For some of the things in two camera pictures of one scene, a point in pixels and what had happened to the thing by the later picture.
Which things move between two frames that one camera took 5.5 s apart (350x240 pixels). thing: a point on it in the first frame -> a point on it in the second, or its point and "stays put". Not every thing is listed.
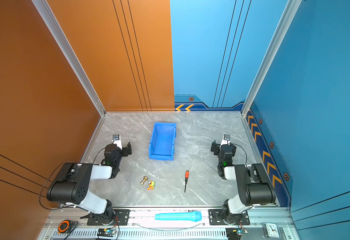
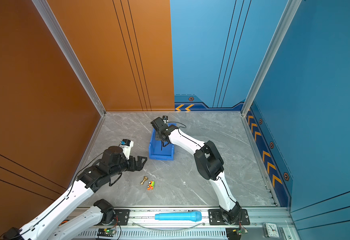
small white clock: (271, 230) stays put
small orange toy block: (151, 185) stays put
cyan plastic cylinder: (196, 216) stays put
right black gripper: (217, 147) -> (157, 133)
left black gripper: (124, 150) -> (140, 165)
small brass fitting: (145, 178) stays put
